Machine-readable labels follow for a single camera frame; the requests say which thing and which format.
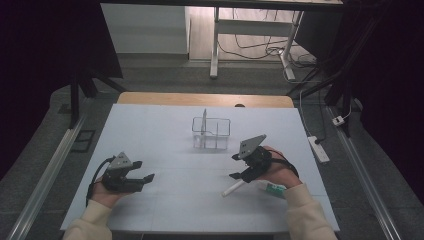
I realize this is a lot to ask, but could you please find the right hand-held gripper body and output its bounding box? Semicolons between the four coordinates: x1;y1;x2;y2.
237;134;274;184

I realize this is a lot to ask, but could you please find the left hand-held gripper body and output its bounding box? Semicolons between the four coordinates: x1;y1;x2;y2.
100;151;146;194

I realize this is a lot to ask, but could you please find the white pen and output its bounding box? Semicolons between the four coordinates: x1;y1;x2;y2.
221;179;247;198

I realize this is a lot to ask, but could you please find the clear plastic organizer box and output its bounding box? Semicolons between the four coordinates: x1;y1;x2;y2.
191;116;232;150

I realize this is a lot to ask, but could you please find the green and white tube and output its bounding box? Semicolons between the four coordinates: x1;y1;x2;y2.
258;181;288;200

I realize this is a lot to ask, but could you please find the silver pen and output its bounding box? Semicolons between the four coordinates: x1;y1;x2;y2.
199;108;209;148

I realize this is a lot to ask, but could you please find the person's left hand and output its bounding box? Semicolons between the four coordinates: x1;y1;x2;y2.
90;179;131;209

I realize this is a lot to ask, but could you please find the person's right hand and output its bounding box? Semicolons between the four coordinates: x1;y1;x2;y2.
254;145;303;190

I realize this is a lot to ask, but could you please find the white table cover board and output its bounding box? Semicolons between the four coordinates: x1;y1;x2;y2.
60;103;340;233

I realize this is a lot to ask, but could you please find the white power strip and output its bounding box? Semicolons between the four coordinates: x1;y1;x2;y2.
307;135;331;164

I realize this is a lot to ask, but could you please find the black tripod stand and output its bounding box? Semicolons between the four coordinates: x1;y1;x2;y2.
68;64;128;130

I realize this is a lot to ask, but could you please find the small white adapter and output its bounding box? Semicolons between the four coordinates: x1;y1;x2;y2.
332;105;353;127

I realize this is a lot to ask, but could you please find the black metal stand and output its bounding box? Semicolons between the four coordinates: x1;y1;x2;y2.
285;16;382;138

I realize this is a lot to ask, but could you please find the white cabinet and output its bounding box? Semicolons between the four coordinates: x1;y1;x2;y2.
99;3;191;55

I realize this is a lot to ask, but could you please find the left hand-held gripper black cable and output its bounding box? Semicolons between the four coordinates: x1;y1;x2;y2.
85;156;116;208

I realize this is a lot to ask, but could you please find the hand-held gripper black cable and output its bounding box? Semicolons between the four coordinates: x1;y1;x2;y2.
85;156;116;208
266;148;300;179

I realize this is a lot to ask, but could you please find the right hand-held gripper black cable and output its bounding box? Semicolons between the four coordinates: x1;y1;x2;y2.
266;148;300;179

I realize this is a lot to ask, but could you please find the aluminium floor rail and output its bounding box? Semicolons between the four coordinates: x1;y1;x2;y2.
6;113;88;240
328;106;403;240

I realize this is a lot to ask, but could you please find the tangle of floor cables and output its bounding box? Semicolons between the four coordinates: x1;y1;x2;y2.
217;8;318;69

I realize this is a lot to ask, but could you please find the white desk frame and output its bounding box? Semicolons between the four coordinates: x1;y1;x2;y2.
209;6;306;81

